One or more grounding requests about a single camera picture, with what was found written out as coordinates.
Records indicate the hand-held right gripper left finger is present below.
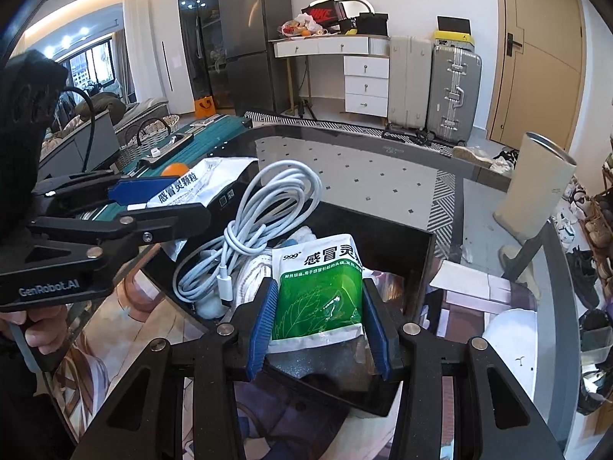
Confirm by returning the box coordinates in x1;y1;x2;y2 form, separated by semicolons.
84;278;281;460

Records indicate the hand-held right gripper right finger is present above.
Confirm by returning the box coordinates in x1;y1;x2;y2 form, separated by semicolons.
361;279;566;460

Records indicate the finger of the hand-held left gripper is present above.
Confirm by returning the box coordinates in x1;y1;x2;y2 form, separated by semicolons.
31;170;169;205
14;202;212;275

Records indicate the white medicine packet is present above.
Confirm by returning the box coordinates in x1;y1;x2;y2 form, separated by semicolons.
146;157;259;260

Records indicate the striped cloth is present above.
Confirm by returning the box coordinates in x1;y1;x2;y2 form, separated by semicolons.
232;253;276;308

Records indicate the green medicine packet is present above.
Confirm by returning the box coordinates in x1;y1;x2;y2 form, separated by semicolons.
268;233;367;353

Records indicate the black cardboard box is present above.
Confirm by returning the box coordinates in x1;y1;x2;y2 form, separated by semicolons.
141;177;436;417

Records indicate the white charging cable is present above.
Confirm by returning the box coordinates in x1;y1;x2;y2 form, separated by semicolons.
172;160;323;304

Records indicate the person's left hand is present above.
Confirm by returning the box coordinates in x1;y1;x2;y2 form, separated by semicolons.
0;301;74;356

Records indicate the wicker basket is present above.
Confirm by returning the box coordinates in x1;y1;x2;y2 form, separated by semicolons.
117;115;180;164

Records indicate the grey sofa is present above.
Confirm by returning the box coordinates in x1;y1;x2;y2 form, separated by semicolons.
38;96;170;173

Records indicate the window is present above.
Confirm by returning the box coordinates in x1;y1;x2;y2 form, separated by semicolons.
62;41;116;87

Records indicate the teal suitcase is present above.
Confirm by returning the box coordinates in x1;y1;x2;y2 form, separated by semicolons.
96;115;254;221

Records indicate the printed table mat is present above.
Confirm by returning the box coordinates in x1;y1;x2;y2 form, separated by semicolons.
52;259;537;460

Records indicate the white paper sheet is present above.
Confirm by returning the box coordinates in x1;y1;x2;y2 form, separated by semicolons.
429;260;515;298

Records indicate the white curtain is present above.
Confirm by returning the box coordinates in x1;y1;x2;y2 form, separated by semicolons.
122;0;144;101

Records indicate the white round stool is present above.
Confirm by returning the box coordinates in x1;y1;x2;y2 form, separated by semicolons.
479;309;582;460

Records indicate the black glass cabinet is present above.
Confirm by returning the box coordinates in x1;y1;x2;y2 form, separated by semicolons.
176;0;235;116

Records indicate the black tripod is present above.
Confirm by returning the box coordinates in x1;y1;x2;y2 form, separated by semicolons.
290;98;318;120

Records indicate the grey refrigerator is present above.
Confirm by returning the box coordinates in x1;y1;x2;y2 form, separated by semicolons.
218;0;294;116

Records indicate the beige air purifier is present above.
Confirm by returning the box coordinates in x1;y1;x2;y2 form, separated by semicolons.
493;131;578;245

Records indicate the group of assorted shoes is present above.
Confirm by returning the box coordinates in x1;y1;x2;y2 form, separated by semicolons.
556;172;613;417

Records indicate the plastic bag of food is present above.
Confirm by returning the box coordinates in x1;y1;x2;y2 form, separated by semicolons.
280;14;323;38

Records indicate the white desk with drawers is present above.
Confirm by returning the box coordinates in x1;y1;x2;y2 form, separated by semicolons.
268;33;391;118

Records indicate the silver suitcase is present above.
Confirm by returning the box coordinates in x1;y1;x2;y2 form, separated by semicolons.
425;43;484;147

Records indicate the beige suitcase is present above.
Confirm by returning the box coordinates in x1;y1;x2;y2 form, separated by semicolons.
387;36;434;132

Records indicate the red and black shoebox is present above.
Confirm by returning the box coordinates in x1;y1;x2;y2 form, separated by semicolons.
301;1;346;27

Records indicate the black bag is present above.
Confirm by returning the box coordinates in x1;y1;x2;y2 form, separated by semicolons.
338;12;390;36

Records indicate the black and yellow box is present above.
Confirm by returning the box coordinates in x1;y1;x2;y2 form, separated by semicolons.
433;16;476;48

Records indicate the wooden door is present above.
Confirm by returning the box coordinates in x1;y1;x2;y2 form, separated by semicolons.
486;0;587;151

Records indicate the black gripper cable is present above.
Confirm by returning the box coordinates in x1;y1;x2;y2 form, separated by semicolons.
62;87;103;173

